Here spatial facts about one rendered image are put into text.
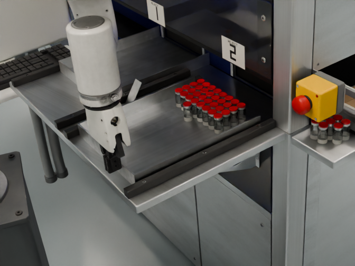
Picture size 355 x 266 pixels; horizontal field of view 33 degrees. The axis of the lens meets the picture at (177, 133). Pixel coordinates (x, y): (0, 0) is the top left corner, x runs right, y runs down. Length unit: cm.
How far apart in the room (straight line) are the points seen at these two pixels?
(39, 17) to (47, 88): 45
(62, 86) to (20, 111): 175
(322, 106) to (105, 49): 46
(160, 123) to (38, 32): 78
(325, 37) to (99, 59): 51
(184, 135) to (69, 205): 133
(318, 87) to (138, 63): 64
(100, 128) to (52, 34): 98
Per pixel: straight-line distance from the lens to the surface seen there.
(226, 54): 147
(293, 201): 153
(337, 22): 136
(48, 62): 195
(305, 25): 129
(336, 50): 139
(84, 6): 118
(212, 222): 190
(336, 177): 162
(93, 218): 257
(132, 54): 180
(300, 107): 126
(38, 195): 276
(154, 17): 171
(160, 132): 142
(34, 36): 210
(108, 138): 118
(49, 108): 159
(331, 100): 129
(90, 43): 109
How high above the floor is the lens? 166
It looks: 34 degrees down
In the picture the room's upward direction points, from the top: 6 degrees counter-clockwise
